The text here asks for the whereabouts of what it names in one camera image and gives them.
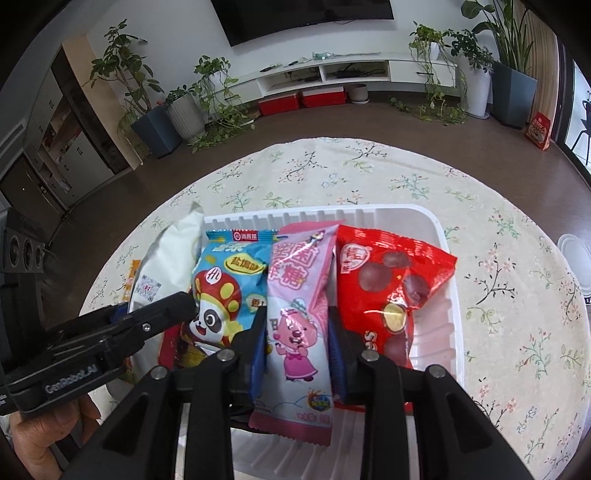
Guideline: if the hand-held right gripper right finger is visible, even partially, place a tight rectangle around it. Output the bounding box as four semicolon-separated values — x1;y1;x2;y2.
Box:
327;307;532;480

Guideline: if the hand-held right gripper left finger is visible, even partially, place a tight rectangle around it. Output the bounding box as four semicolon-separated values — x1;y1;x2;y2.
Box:
60;307;271;480

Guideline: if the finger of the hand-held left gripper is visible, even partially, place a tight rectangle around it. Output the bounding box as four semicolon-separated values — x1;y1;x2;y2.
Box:
104;292;198;367

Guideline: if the white snack bag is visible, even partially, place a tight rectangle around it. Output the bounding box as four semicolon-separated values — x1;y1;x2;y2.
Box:
127;202;205;319

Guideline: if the blue mushroom-print snack packet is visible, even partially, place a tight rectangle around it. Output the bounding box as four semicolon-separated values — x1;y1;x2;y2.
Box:
178;229;280;365

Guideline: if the pink candy packet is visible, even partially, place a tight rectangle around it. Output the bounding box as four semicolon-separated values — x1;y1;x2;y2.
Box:
248;220;340;448

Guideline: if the red chocolate snack packet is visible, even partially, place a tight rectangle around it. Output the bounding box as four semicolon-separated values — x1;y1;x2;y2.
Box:
333;224;459;411

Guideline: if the white plastic tray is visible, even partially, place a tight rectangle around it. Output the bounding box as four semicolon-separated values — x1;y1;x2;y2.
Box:
191;203;465;480

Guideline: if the person's left hand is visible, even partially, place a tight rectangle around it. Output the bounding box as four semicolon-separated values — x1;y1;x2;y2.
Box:
9;394;102;480

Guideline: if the tall plant in blue pot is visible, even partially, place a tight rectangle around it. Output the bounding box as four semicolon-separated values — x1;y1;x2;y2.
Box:
90;21;182;159

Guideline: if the plant in white ribbed pot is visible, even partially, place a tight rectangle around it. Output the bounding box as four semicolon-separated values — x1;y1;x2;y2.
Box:
164;83;205;140

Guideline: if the trailing vine plant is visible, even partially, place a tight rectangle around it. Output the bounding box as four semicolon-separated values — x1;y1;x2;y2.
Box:
191;56;257;153

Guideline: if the red storage box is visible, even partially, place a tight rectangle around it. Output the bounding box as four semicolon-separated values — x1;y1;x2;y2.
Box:
301;88;347;108
259;93;302;116

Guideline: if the white round stool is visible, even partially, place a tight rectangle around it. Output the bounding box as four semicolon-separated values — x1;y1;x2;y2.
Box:
556;233;591;296

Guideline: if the white television cabinet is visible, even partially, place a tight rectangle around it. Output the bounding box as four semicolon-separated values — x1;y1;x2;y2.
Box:
231;58;458;104

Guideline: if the plant in tall white pot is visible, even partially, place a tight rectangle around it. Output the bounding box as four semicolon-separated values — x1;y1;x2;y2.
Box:
448;30;495;117

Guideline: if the red paper bag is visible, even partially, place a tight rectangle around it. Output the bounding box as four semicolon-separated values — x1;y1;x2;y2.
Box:
524;113;552;151

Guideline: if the plant in grey planter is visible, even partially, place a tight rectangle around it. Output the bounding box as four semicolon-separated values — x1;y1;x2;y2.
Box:
462;0;546;129

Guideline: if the vine plant in white vase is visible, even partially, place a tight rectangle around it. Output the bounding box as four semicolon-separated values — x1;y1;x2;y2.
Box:
390;21;467;125

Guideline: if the black metal chair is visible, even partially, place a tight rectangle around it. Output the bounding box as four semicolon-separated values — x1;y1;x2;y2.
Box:
570;99;591;167

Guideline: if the wooden wall cabinet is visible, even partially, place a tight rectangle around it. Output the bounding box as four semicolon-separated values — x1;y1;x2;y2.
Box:
23;34;139;204

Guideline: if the black wall television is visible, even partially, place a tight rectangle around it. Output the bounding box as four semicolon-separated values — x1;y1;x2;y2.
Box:
210;0;394;46

